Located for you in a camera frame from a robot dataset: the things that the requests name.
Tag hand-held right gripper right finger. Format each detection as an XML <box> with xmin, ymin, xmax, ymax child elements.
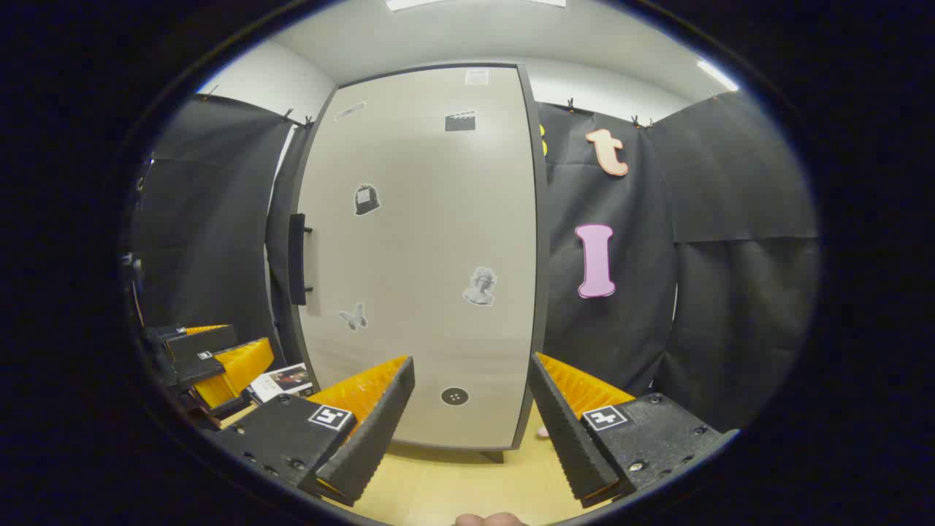
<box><xmin>527</xmin><ymin>352</ymin><xmax>739</xmax><ymax>510</ymax></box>

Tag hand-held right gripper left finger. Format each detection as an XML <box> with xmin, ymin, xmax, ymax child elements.
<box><xmin>207</xmin><ymin>356</ymin><xmax>416</xmax><ymax>507</ymax></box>

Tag black cabinet door handle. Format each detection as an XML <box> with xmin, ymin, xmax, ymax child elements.
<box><xmin>288</xmin><ymin>213</ymin><xmax>315</xmax><ymax>306</ymax></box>

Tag light grey cabinet door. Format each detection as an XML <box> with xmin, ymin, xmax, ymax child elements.
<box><xmin>294</xmin><ymin>64</ymin><xmax>540</xmax><ymax>451</ymax></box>

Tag white book with dark picture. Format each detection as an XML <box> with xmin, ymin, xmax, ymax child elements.
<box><xmin>248</xmin><ymin>363</ymin><xmax>315</xmax><ymax>403</ymax></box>

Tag black backdrop cloth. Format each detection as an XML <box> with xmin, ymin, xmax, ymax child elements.
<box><xmin>121</xmin><ymin>91</ymin><xmax>819</xmax><ymax>439</ymax></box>

